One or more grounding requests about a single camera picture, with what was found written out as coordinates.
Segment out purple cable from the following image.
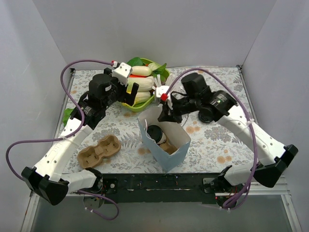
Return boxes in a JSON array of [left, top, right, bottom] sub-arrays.
[[165, 68, 257, 210], [5, 59, 120, 220]]

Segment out brown pulp cup carrier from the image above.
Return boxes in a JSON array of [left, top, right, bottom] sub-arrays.
[[159, 143, 178, 155], [77, 135, 122, 169]]

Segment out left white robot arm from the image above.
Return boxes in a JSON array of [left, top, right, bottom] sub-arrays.
[[21, 63, 139, 205]]

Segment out long green napa cabbage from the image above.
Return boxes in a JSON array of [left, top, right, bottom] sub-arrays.
[[127, 76, 154, 92]]

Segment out black coffee lid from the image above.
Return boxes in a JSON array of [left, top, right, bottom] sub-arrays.
[[147, 125, 163, 143], [198, 108, 214, 124]]

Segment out white wrapped straws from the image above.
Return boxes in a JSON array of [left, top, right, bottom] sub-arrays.
[[154, 74, 176, 88]]

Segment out white paper bag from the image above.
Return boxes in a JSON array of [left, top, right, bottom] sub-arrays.
[[138, 105, 191, 172]]

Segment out white paper coffee cup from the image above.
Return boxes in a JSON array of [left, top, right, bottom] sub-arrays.
[[155, 133, 167, 145]]

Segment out orange carrot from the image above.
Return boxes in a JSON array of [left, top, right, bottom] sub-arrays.
[[129, 74, 147, 78]]

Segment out aluminium frame rail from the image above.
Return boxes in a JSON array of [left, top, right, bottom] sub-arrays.
[[22, 178, 301, 232]]

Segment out white radish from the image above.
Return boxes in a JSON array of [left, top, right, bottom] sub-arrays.
[[131, 66, 152, 77]]

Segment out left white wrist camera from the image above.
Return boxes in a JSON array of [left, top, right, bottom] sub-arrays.
[[112, 61, 132, 86]]

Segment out small bok choy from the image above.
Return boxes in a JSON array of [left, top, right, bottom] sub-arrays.
[[148, 62, 167, 77]]

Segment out yellow napa cabbage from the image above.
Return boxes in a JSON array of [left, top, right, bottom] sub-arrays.
[[132, 91, 151, 107]]

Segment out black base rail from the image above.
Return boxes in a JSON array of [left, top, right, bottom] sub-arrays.
[[74, 173, 249, 204]]

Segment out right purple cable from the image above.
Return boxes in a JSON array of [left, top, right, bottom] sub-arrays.
[[165, 68, 257, 210]]

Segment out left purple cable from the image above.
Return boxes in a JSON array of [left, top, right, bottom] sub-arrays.
[[5, 59, 120, 220]]

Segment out green plastic basket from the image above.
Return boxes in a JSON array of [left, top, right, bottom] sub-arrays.
[[122, 58, 170, 113]]

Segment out green bok choy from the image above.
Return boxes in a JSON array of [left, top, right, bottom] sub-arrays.
[[127, 57, 144, 67]]

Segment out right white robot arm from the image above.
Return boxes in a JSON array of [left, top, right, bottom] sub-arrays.
[[158, 72, 298, 192]]

